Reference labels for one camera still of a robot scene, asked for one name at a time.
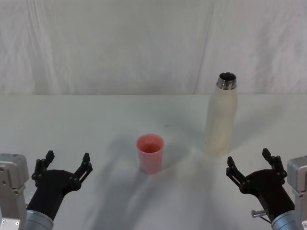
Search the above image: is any white table cloth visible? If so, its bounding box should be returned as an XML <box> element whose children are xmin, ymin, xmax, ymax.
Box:
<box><xmin>0</xmin><ymin>92</ymin><xmax>307</xmax><ymax>230</ymax></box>

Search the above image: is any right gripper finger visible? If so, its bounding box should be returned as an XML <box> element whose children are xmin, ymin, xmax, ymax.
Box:
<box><xmin>225</xmin><ymin>156</ymin><xmax>249</xmax><ymax>194</ymax></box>
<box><xmin>261</xmin><ymin>148</ymin><xmax>288</xmax><ymax>184</ymax></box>

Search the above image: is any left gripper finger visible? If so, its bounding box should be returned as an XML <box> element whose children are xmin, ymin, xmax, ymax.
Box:
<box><xmin>31</xmin><ymin>150</ymin><xmax>55</xmax><ymax>187</ymax></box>
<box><xmin>70</xmin><ymin>152</ymin><xmax>94</xmax><ymax>191</ymax></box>

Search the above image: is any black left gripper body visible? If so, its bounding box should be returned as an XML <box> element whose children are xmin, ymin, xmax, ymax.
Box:
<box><xmin>26</xmin><ymin>169</ymin><xmax>82</xmax><ymax>220</ymax></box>

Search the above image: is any white curtain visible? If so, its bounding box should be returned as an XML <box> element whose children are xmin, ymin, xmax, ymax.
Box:
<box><xmin>0</xmin><ymin>0</ymin><xmax>307</xmax><ymax>96</ymax></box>

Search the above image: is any thin cable with silver plug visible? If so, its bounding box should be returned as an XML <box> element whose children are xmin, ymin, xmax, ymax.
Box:
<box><xmin>251</xmin><ymin>209</ymin><xmax>273</xmax><ymax>225</ymax></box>

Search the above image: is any cream vacuum bottle steel neck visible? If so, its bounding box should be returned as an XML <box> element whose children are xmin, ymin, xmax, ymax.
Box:
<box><xmin>204</xmin><ymin>71</ymin><xmax>238</xmax><ymax>158</ymax></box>

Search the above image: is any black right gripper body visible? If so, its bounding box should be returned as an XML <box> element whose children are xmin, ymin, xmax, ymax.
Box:
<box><xmin>240</xmin><ymin>168</ymin><xmax>295</xmax><ymax>222</ymax></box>

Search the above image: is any pink plastic cup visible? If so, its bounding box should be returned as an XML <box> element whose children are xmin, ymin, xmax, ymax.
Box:
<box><xmin>136</xmin><ymin>133</ymin><xmax>165</xmax><ymax>175</ymax></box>

